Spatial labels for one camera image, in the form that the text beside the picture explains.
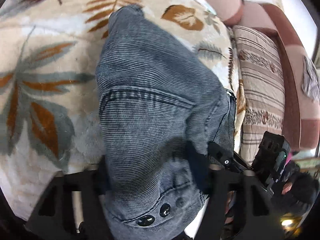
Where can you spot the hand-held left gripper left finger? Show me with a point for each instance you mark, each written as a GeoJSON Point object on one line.
{"type": "Point", "coordinates": [100, 180]}

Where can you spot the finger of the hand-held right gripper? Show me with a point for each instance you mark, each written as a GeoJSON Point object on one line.
{"type": "Point", "coordinates": [225, 157]}

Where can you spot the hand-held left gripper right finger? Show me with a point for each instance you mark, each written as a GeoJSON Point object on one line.
{"type": "Point", "coordinates": [197, 170]}

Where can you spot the grey denim jeans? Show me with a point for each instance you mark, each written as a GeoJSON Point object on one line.
{"type": "Point", "coordinates": [155, 105]}

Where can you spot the magenta cloth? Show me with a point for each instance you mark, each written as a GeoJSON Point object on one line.
{"type": "Point", "coordinates": [290, 157]}

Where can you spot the striped beige cushion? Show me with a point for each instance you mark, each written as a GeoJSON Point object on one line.
{"type": "Point", "coordinates": [260, 80]}

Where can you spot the grey patterned cloth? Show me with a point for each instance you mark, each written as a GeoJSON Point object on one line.
{"type": "Point", "coordinates": [311, 80]}

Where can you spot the pink brown sofa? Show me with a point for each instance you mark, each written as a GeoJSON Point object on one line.
{"type": "Point", "coordinates": [292, 67]}

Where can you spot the leaf-print beige blanket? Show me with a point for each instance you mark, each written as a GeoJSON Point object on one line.
{"type": "Point", "coordinates": [50, 92]}

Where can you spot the pink bolster pillow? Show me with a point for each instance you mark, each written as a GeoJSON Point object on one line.
{"type": "Point", "coordinates": [220, 0]}

